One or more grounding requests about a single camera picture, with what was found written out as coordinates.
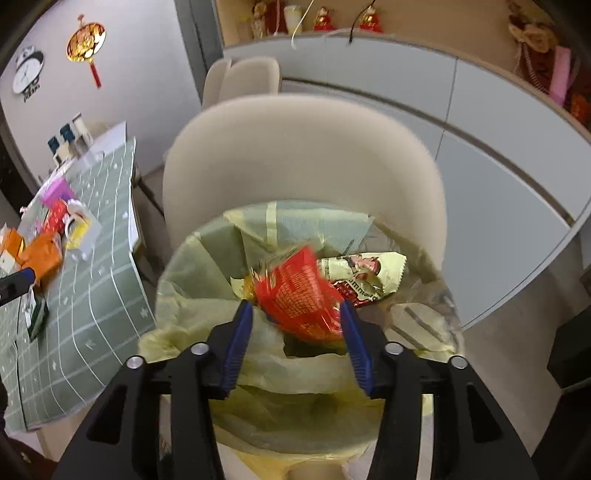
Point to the white thermos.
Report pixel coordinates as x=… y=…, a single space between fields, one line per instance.
x=81 y=128

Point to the gold red chinese ornament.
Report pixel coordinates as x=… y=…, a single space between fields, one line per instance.
x=84 y=44

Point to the red round ball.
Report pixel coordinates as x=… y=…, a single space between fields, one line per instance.
x=54 y=222

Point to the grey cabinet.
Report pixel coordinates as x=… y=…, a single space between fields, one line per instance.
x=516 y=168

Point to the beige far chair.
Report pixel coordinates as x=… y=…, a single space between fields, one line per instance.
x=213 y=82

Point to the gold red snack wrapper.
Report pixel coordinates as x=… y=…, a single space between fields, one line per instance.
x=364 y=278

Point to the beige chair with bin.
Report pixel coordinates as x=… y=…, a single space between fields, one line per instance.
x=257 y=149

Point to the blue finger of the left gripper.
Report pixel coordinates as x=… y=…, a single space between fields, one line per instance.
x=17 y=284

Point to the beige middle chair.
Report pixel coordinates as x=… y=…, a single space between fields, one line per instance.
x=251 y=77

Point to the orange white tissue box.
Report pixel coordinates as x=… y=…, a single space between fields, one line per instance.
x=12 y=245

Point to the yellow trash bag liner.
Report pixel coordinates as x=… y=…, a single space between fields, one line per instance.
x=295 y=402

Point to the cream tumbler cup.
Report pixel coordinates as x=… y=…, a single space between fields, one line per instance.
x=293 y=15

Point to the red flower bouquet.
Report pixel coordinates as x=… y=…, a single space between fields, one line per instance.
x=548 y=62

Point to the left red figurine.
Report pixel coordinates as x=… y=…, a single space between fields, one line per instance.
x=323 y=21

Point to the pink tin box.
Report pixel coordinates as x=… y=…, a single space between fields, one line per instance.
x=56 y=189

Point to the wooden wall shelf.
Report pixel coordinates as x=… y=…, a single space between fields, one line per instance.
x=415 y=27

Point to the red figurine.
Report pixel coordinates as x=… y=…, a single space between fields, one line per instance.
x=370 y=21
x=323 y=21

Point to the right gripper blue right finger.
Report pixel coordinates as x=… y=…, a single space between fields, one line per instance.
x=362 y=360

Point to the panda wall clock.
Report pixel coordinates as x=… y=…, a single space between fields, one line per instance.
x=29 y=65

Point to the right red figurine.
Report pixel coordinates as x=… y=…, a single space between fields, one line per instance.
x=370 y=21

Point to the orange plastic bag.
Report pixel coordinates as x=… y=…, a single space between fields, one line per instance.
x=43 y=255

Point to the green white tissue pack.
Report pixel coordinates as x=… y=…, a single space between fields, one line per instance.
x=35 y=312

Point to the dark blue thermos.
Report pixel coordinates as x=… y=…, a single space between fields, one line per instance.
x=53 y=144

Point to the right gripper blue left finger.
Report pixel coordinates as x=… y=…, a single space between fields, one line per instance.
x=235 y=336

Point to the green grid tablecloth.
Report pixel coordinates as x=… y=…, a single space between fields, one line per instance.
x=97 y=310

